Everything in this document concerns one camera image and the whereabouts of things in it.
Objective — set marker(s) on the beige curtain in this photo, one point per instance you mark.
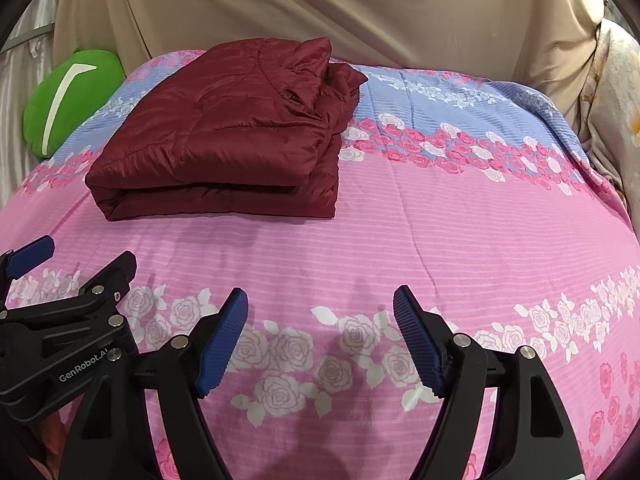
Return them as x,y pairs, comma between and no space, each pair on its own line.
350,10

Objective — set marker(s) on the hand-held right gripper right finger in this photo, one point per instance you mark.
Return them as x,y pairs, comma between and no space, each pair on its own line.
417,342

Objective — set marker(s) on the green plush pillow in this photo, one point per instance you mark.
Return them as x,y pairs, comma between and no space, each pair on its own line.
80,105

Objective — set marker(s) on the maroon puffer jacket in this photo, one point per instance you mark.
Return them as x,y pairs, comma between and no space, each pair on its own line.
225,160

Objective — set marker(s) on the pink floral blanket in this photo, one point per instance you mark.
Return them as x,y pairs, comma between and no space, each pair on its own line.
400,235

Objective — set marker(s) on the white satin curtain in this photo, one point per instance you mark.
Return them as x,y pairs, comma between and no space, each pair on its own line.
20,100

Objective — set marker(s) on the grey metal bar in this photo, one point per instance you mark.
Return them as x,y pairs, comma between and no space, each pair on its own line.
27,39

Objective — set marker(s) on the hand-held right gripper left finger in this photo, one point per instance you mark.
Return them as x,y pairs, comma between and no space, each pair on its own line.
222,342

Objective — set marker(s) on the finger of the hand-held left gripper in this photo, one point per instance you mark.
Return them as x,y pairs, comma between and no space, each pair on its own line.
32,252
100,285

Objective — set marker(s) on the cream floral quilt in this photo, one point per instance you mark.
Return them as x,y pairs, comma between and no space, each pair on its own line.
615,110

